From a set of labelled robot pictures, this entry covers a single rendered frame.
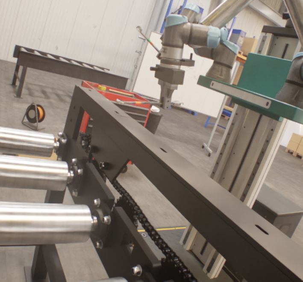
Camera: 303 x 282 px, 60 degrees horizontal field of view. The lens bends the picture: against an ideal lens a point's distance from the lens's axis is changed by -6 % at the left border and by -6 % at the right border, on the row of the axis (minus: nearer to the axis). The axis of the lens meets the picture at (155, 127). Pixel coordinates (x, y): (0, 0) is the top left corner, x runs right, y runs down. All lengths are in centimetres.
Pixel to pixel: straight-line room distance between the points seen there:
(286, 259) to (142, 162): 41
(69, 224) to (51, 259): 71
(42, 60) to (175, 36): 492
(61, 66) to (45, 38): 500
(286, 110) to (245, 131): 47
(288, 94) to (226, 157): 60
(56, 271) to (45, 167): 59
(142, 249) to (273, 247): 36
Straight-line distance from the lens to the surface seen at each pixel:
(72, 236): 83
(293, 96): 124
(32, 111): 415
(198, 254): 190
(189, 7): 143
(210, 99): 562
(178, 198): 58
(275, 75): 149
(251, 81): 157
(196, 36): 97
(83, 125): 300
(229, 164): 168
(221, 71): 157
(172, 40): 96
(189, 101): 552
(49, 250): 156
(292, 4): 112
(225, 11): 114
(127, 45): 1166
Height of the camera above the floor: 136
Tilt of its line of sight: 12 degrees down
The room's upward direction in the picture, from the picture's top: 19 degrees clockwise
